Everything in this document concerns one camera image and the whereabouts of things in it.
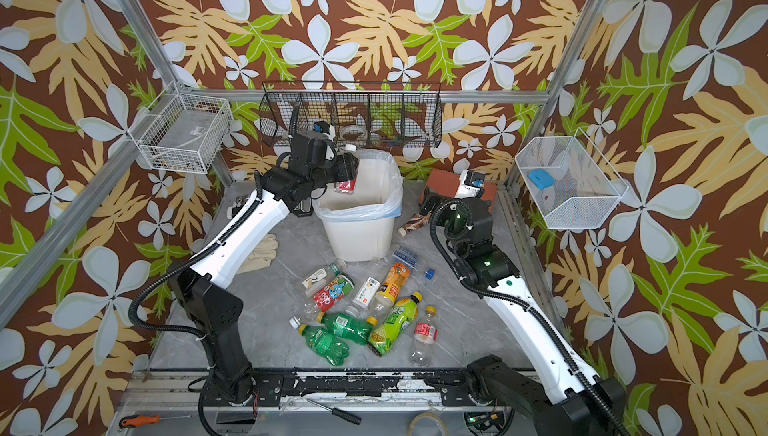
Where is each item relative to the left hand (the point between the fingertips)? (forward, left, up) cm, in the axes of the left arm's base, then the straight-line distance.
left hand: (347, 156), depth 78 cm
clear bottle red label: (-37, -21, -30) cm, 52 cm away
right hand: (-11, -23, -1) cm, 26 cm away
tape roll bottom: (-54, -20, -31) cm, 66 cm away
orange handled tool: (-55, +47, -34) cm, 80 cm away
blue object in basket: (+1, -56, -9) cm, 57 cm away
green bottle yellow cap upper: (-35, 0, -30) cm, 46 cm away
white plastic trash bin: (-11, -3, -17) cm, 20 cm away
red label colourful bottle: (-27, +6, -30) cm, 40 cm away
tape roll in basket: (+22, +1, -9) cm, 24 cm away
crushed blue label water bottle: (-14, -19, -30) cm, 38 cm away
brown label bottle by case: (+2, -21, -32) cm, 39 cm away
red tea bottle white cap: (-6, 0, -5) cm, 8 cm away
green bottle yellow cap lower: (-38, +6, -36) cm, 52 cm away
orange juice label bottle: (-27, -10, -31) cm, 42 cm away
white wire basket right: (-6, -64, -5) cm, 64 cm away
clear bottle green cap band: (-21, +10, -30) cm, 38 cm away
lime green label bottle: (-32, -15, -29) cm, 46 cm away
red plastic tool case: (+22, -34, -32) cm, 51 cm away
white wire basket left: (+12, +49, -1) cm, 50 cm away
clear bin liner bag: (+6, -8, -21) cm, 23 cm away
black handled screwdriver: (-54, 0, -34) cm, 64 cm away
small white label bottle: (-26, -4, -30) cm, 40 cm away
